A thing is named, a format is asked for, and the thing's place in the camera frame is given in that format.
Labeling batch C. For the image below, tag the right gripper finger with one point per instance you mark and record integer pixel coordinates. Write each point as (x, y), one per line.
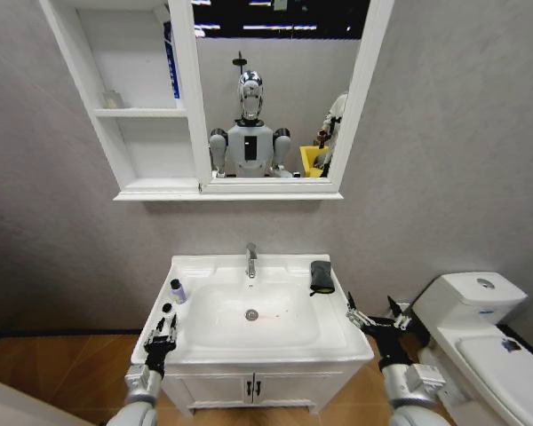
(359, 313)
(400, 316)

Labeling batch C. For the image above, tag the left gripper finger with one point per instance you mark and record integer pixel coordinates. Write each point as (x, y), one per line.
(173, 329)
(154, 332)

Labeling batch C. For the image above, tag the white facial cleanser black cap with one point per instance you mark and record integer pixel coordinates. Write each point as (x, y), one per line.
(168, 313)

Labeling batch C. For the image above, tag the purple shampoo bottle black cap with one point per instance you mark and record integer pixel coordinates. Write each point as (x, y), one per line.
(179, 293)

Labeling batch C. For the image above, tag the dark folded towel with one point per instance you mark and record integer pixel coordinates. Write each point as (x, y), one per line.
(322, 277)

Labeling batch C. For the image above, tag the white ceramic washbasin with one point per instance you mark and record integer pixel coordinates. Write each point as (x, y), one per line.
(248, 319)

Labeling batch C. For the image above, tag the white vanity cabinet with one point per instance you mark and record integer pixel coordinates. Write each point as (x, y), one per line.
(257, 384)

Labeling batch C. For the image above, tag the chrome sink drain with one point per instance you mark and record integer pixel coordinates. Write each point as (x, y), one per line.
(251, 315)

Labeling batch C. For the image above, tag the white toilet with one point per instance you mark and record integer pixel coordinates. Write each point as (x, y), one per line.
(484, 350)

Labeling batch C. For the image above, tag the chrome toilet flush button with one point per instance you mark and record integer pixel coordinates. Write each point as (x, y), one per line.
(485, 282)

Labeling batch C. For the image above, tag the chrome faucet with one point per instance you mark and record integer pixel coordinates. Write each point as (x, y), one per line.
(250, 261)

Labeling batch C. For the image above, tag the beige panel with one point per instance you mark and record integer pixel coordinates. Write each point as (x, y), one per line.
(22, 404)

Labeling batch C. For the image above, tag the white framed mirror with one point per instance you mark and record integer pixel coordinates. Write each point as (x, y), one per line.
(275, 97)

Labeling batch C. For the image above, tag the small clear glass cup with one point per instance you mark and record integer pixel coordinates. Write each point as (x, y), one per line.
(113, 100)

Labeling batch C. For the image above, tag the blue and white box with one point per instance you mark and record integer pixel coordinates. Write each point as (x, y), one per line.
(172, 66)

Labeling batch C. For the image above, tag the white wall cabinet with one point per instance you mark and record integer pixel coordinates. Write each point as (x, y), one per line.
(137, 146)

